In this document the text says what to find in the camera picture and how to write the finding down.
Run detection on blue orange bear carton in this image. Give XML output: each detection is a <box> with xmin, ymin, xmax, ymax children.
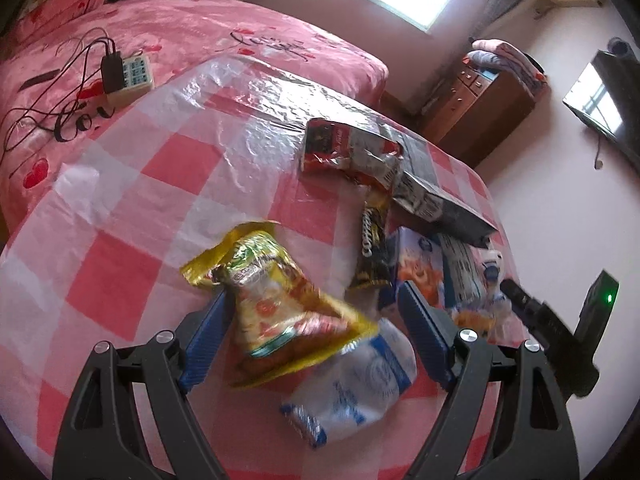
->
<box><xmin>377</xmin><ymin>226</ymin><xmax>446</xmax><ymax>313</ymax></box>

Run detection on yellow snack packet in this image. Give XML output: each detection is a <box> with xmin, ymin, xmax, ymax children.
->
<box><xmin>180</xmin><ymin>221</ymin><xmax>378</xmax><ymax>388</ymax></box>

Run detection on folded blankets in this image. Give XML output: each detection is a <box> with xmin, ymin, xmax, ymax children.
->
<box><xmin>470</xmin><ymin>37</ymin><xmax>546</xmax><ymax>81</ymax></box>

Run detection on white green wipes packet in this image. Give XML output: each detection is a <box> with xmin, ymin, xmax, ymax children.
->
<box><xmin>440</xmin><ymin>234</ymin><xmax>488</xmax><ymax>311</ymax></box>

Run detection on wall television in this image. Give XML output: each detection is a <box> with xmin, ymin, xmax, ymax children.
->
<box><xmin>562</xmin><ymin>47</ymin><xmax>640</xmax><ymax>158</ymax></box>

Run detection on black cables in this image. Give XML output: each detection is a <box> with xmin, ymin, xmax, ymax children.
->
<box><xmin>0</xmin><ymin>30</ymin><xmax>115</xmax><ymax>166</ymax></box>

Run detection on black charger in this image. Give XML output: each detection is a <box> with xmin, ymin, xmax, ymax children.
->
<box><xmin>100</xmin><ymin>50</ymin><xmax>123</xmax><ymax>95</ymax></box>

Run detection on black silver foil bag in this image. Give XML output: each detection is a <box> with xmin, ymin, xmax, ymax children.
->
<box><xmin>387</xmin><ymin>132</ymin><xmax>501</xmax><ymax>250</ymax></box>

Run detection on wooden cabinet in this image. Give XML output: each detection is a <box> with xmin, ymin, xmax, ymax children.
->
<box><xmin>420</xmin><ymin>52</ymin><xmax>551</xmax><ymax>168</ymax></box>

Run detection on red black crumpled packet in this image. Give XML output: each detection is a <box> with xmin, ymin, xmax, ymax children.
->
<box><xmin>299</xmin><ymin>117</ymin><xmax>405</xmax><ymax>191</ymax></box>

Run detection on black coffee sachet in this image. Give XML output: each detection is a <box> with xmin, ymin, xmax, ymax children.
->
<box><xmin>346</xmin><ymin>195</ymin><xmax>396</xmax><ymax>291</ymax></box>

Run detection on pink white checkered tablecloth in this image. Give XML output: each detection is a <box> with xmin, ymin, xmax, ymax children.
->
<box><xmin>0</xmin><ymin>52</ymin><xmax>506</xmax><ymax>480</ymax></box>

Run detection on white blue plastic packet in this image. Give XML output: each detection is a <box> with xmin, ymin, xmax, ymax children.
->
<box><xmin>280</xmin><ymin>317</ymin><xmax>418</xmax><ymax>448</ymax></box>

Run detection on orange snack wrapper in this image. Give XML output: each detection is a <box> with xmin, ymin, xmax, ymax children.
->
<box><xmin>450</xmin><ymin>305</ymin><xmax>511</xmax><ymax>342</ymax></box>

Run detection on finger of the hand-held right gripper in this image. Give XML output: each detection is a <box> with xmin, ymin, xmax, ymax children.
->
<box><xmin>500</xmin><ymin>279</ymin><xmax>576</xmax><ymax>361</ymax></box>

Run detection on small white blue wrapper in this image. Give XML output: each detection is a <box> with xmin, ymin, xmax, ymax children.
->
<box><xmin>480</xmin><ymin>250</ymin><xmax>507</xmax><ymax>301</ymax></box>

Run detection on pink bed blanket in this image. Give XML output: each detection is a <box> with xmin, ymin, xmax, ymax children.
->
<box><xmin>0</xmin><ymin>0</ymin><xmax>391</xmax><ymax>241</ymax></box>

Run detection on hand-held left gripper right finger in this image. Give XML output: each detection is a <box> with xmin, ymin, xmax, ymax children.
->
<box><xmin>396</xmin><ymin>280</ymin><xmax>581</xmax><ymax>480</ymax></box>

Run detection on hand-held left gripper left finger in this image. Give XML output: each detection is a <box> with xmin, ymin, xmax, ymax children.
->
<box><xmin>52</xmin><ymin>287</ymin><xmax>236</xmax><ymax>480</ymax></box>

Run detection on beige power strip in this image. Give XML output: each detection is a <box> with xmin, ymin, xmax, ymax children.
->
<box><xmin>102</xmin><ymin>54</ymin><xmax>153</xmax><ymax>109</ymax></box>

